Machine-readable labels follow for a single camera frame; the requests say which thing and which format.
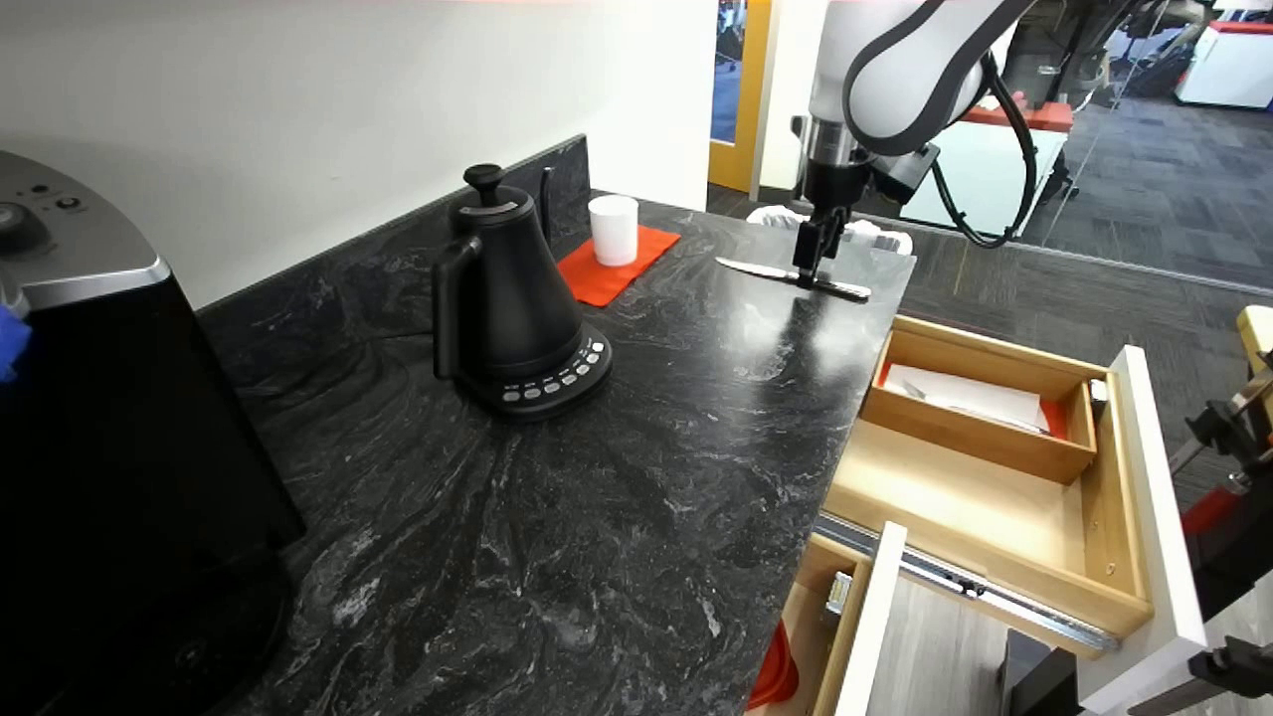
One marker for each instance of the silver fork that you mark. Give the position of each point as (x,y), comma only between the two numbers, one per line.
(762,266)

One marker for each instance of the black camera stand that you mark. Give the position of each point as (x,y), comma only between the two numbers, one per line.
(1238,449)

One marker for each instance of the silver knife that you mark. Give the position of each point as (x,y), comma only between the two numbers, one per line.
(909,386)

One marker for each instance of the white cup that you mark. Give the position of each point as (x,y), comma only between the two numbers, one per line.
(613,232)

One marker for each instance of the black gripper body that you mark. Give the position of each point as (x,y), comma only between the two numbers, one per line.
(839,184)

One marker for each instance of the black block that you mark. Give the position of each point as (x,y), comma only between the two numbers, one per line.
(1036,677)

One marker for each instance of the white cabinet red top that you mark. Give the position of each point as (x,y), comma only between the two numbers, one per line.
(987,177)
(1229,63)

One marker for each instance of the yellow door frame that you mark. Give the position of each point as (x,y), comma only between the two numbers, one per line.
(757,91)

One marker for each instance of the metal drawer rail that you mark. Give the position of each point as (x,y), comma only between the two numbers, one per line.
(982,590)

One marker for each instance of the wooden inner drawer tray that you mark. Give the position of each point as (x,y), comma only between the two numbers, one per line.
(982,443)

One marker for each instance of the white napkin stack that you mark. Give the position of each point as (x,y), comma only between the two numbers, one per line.
(977,400)

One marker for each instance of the blue object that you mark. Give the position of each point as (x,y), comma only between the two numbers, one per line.
(9,345)

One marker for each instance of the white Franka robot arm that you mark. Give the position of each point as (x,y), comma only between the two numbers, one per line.
(900,63)

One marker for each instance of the black electric kettle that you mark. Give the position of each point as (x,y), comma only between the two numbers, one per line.
(510,318)

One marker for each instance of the red item in small drawer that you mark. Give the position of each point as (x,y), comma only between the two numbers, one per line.
(779,684)

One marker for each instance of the open wooden drawer white front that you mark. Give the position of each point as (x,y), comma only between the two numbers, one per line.
(1007,518)

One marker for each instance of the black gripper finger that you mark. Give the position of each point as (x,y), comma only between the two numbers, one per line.
(811,253)
(839,248)

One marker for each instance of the black coffee machine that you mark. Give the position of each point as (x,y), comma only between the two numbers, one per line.
(123,501)

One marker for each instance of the orange drawer liner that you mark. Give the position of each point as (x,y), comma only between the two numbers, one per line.
(1058,420)

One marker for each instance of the orange tray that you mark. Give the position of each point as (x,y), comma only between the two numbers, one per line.
(601,281)

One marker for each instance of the black clamp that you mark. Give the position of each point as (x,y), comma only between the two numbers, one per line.
(1234,664)

